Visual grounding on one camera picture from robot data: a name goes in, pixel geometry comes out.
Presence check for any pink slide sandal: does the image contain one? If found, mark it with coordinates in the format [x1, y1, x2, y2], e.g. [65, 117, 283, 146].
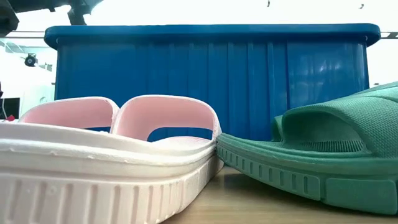
[0, 94, 224, 224]
[17, 96, 121, 133]

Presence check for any green slide sandal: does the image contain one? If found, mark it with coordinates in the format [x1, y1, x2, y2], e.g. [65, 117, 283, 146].
[215, 81, 398, 216]
[271, 114, 285, 142]

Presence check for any blue plastic bin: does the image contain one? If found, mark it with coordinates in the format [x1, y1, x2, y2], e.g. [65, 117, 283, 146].
[44, 23, 382, 142]

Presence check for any black round ceiling fixture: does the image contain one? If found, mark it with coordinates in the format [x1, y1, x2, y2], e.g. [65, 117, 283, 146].
[24, 52, 39, 68]

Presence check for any black background monitor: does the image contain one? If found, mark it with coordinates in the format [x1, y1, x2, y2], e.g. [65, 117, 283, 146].
[0, 97, 21, 121]

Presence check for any grey ceiling rail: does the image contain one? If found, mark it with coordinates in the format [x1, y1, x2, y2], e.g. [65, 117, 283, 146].
[0, 30, 398, 40]

